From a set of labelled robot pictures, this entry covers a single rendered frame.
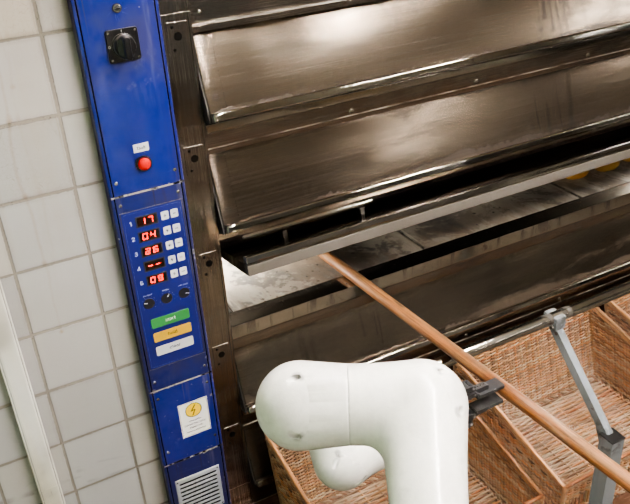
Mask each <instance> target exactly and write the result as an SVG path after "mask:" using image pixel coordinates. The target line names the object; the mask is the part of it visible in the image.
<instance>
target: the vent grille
mask: <svg viewBox="0 0 630 504"><path fill-rule="evenodd" d="M175 486H176V491H177V496H178V501H179V504H223V503H224V496H223V489H222V483H221V476H220V470H219V464H217V465H215V466H212V467H210V468H207V469H205V470H203V471H200V472H198V473H195V474H193V475H190V476H188V477H185V478H183V479H180V480H178V481H175Z"/></svg>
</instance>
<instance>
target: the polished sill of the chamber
mask: <svg viewBox="0 0 630 504"><path fill-rule="evenodd" d="M627 204H630V182H627V183H624V184H621V185H618V186H615V187H612V188H609V189H606V190H603V191H600V192H597V193H594V194H591V195H588V196H585V197H582V198H579V199H576V200H573V201H570V202H567V203H564V204H561V205H558V206H554V207H551V208H548V209H545V210H542V211H539V212H536V213H533V214H530V215H527V216H524V217H521V218H518V219H515V220H512V221H509V222H506V223H503V224H500V225H497V226H494V227H491V228H488V229H484V230H481V231H478V232H475V233H472V234H469V235H466V236H463V237H460V238H457V239H454V240H451V241H448V242H445V243H442V244H439V245H436V246H433V247H430V248H427V249H424V250H421V251H418V252H415V253H411V254H408V255H405V256H402V257H399V258H396V259H393V260H390V261H387V262H384V263H381V264H378V265H375V266H372V267H369V268H366V269H363V270H360V271H357V272H359V273H360V274H361V275H363V276H364V277H365V278H367V279H368V280H369V281H371V282H372V283H373V284H375V285H376V286H377V287H379V288H380V289H383V288H386V287H389V286H391V285H394V284H397V283H400V282H403V281H406V280H409V279H412V278H415V277H418V276H421V275H424V274H426V273H429V272H432V271H435V270H438V269H441V268H444V267H447V266H450V265H453V264H456V263H458V262H461V261H464V260H467V259H470V258H473V257H476V256H479V255H482V254H485V253H488V252H490V251H493V250H496V249H499V248H502V247H505V246H508V245H511V244H514V243H517V242H520V241H522V240H525V239H528V238H531V237H534V236H537V235H540V234H543V233H546V232H549V231H552V230H555V229H557V228H560V227H563V226H566V225H569V224H572V223H575V222H578V221H581V220H584V219H587V218H589V217H592V216H595V215H598V214H601V213H604V212H607V211H610V210H613V209H616V208H619V207H621V206H624V205H627ZM365 294H367V293H366V292H365V291H363V290H362V289H361V288H359V287H358V286H357V285H355V284H354V283H353V282H351V281H350V280H349V279H347V278H346V277H345V276H342V277H338V278H335V279H332V280H329V281H326V282H323V283H320V284H317V285H314V286H311V287H308V288H305V289H302V290H299V291H296V292H293V293H290V294H287V295H284V296H281V297H278V298H275V299H272V300H269V301H265V302H262V303H259V304H256V305H253V306H250V307H247V308H244V309H241V310H238V311H235V312H232V313H229V318H230V326H231V334H232V340H234V339H237V338H240V337H243V336H246V335H249V334H252V333H255V332H258V331H260V330H263V329H266V328H269V327H272V326H275V325H278V324H281V323H284V322H287V321H290V320H293V319H295V318H298V317H301V316H304V315H307V314H310V313H313V312H316V311H319V310H322V309H325V308H327V307H330V306H333V305H336V304H339V303H342V302H345V301H348V300H351V299H354V298H357V297H359V296H362V295H365Z"/></svg>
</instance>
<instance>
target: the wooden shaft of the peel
mask: <svg viewBox="0 0 630 504"><path fill-rule="evenodd" d="M317 256H319V257H320V258H321V259H322V260H324V261H325V262H326V263H328V264H329V265H330V266H332V267H333V268H334V269H336V270H337V271H338V272H340V273H341V274H342V275H344V276H345V277H346V278H347V279H349V280H350V281H351V282H353V283H354V284H355V285H357V286H358V287H359V288H361V289H362V290H363V291H365V292H366V293H367V294H368V295H370V296H371V297H372V298H374V299H375V300H376V301H378V302H379V303H380V304H382V305H383V306H384V307H386V308H387V309H388V310H389V311H391V312H392V313H393V314H395V315H396V316H397V317H399V318H400V319H401V320H403V321H404V322H405V323H407V324H408V325H409V326H410V327H412V328H413V329H414V330H416V331H417V332H418V333H420V334H421V335H422V336H424V337H425V338H426V339H428V340H429V341H430V342H431V343H433V344H434V345H435V346H437V347H438V348H439V349H441V350H442V351H443V352H445V353H446V354H447V355H449V356H450V357H451V358H453V359H454V360H455V361H456V362H458V363H459V364H460V365H462V366H463V367H464V368H466V369H467V370H468V371H470V372H471V373H472V374H474V375H475V376H476V377H477V378H479V379H480V380H481V381H483V382H486V381H488V380H490V379H493V378H495V377H496V378H497V379H498V380H500V381H501V382H502V383H503V384H504V385H505V387H504V388H503V389H501V390H499V391H496V392H497V393H498V394H500V395H501V396H502V397H504V398H505V399H506V400H508V401H509V402H510V403H512V404H513V405H514V406H516V407H517V408H518V409H519V410H521V411H522V412H523V413H525V414H526V415H527V416H529V417H530V418H531V419H533V420H534V421H535V422H537V423H538V424H539V425H540V426H542V427H543V428H544V429H546V430H547V431H548V432H550V433H551V434H552V435H554V436H555V437H556V438H558V439H559V440H560V441H561V442H563V443H564V444H565V445H567V446H568V447H569V448H571V449H572V450H573V451H575V452H576V453H577V454H579V455H580V456H581V457H583V458H584V459H585V460H586V461H588V462H589V463H590V464H592V465H593V466H594V467H596V468H597V469H598V470H600V471H601V472H602V473H604V474H605V475H606V476H607V477H609V478H610V479H611V480H613V481H614V482H615V483H617V484H618V485H619V486H621V487H622V488H623V489H625V490H626V491H627V492H628V493H630V472H628V471H627V470H626V469H624V468H623V467H622V466H620V465H619V464H617V463H616V462H615V461H613V460H612V459H611V458H609V457H608V456H607V455H605V454H604V453H603V452H601V451H600V450H598V449H597V448H596V447H594V446H593V445H592V444H590V443H589V442H588V441H586V440H585V439H584V438H582V437H581V436H579V435H578V434H577V433H575V432H574V431H573V430H571V429H570V428H569V427H567V426H566V425H565V424H563V423H562V422H561V421H559V420H558V419H556V418H555V417H554V416H552V415H551V414H550V413H548V412H547V411H546V410H544V409H543V408H542V407H540V406H539V405H537V404H536V403H535V402H533V401H532V400H531V399H529V398H528V397H527V396H525V395H524V394H523V393H521V392H520V391H518V390H517V389H516V388H514V387H513V386H512V385H510V384H509V383H508V382H506V381H505V380H504V379H502V378H501V377H500V376H498V375H497V374H495V373H494V372H493V371H491V370H490V369H489V368H487V367H486V366H485V365H483V364H482V363H481V362H479V361H478V360H476V359H475V358H474V357H472V356H471V355H470V354H468V353H467V352H466V351H464V350H463V349H462V348H460V347H459V346H457V345H456V344H455V343H453V342H452V341H451V340H449V339H448V338H447V337H445V336H444V335H443V334H441V333H440V332H438V331H437V330H436V329H434V328H433V327H432V326H430V325H429V324H428V323H426V322H425V321H424V320H422V319H421V318H420V317H418V316H417V315H415V314H414V313H413V312H411V311H410V310H409V309H407V308H406V307H405V306H403V305H402V304H401V303H399V302H398V301H396V300H395V299H394V298H392V297H391V296H390V295H388V294H387V293H386V292H384V291H383V290H382V289H380V288H379V287H377V286H376V285H375V284H373V283H372V282H371V281H369V280H368V279H367V278H365V277H364V276H363V275H361V274H360V273H359V272H357V271H356V270H354V269H353V268H352V267H350V266H349V265H348V264H346V263H345V262H344V261H342V260H341V259H340V258H338V257H337V256H335V255H334V254H333V253H331V252H327V253H323V254H320V255H317Z"/></svg>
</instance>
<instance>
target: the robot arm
mask: <svg viewBox="0 0 630 504"><path fill-rule="evenodd" d="M504 387H505V385H504V384H503V383H502V382H501V381H500V380H498V379H497V378H496V377H495V378H493V379H490V380H488V381H486V382H481V383H478V384H476V385H473V384H472V383H471V382H469V381H468V380H465V381H462V382H461V381H460V379H459V378H458V376H457V375H456V374H455V373H454V372H453V371H452V370H451V369H449V368H448V367H446V366H445V365H443V364H441V363H439V362H436V361H433V360H428V359H412V360H403V361H392V362H378V363H352V364H346V363H332V362H319V361H305V360H296V361H290V362H286V363H284V364H281V365H279V366H278V367H276V368H275V369H273V370H272V371H271V372H270V373H269V374H268V375H267V376H266V377H265V378H264V380H263V381H262V383H261V385H260V387H259V389H258V392H257V396H256V403H255V409H256V416H257V420H258V423H259V425H260V427H261V429H262V430H263V432H264V433H265V435H266V436H267V437H268V438H269V439H270V440H271V441H272V442H274V443H275V444H277V445H278V446H280V447H283V448H285V449H288V450H293V451H308V450H309V452H310V456H311V459H312V463H313V467H314V470H315V473H316V475H317V477H318V478H319V480H320V481H321V482H322V483H323V484H324V485H326V486H327V487H329V488H331V489H334V490H338V491H347V490H351V489H354V488H356V487H358V486H359V485H360V484H362V483H363V482H364V481H365V480H366V479H368V478H369V477H371V476H372V475H374V474H375V473H377V472H379V471H381V470H383V469H385V474H386V482H387V491H388V501H389V504H469V495H468V469H467V451H468V428H470V427H472V426H473V424H474V423H473V422H472V421H473V419H475V418H476V416H477V415H479V414H481V413H484V412H486V411H487V410H488V409H490V408H492V407H495V406H497V405H499V404H501V403H503V399H502V398H501V397H500V396H499V395H497V394H496V393H495V392H496V391H499V390H501V389H503V388H504ZM473 398H476V399H477V400H475V401H473V402H471V403H468V401H470V400H471V399H473ZM469 408H470V409H469Z"/></svg>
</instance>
